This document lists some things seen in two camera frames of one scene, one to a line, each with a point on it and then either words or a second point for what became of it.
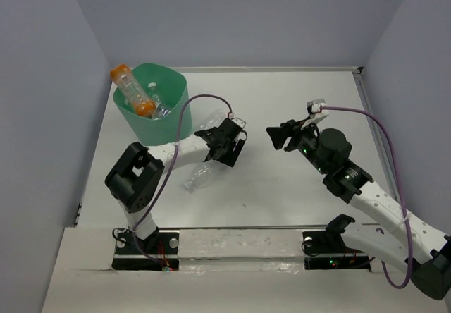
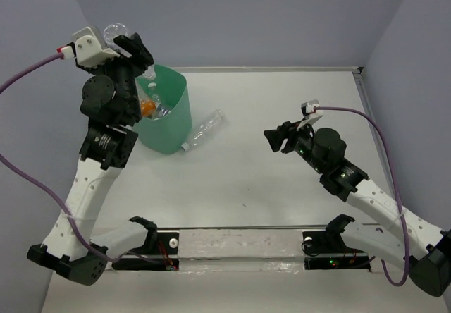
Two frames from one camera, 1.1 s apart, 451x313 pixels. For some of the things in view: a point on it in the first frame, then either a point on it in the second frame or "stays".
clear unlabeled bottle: x=153 y=92 stays
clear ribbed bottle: x=213 y=120 stays
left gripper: x=229 y=158 -> x=141 y=60
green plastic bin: x=172 y=89 stays
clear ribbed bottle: x=202 y=177 -> x=110 y=32
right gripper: x=279 y=134 stays
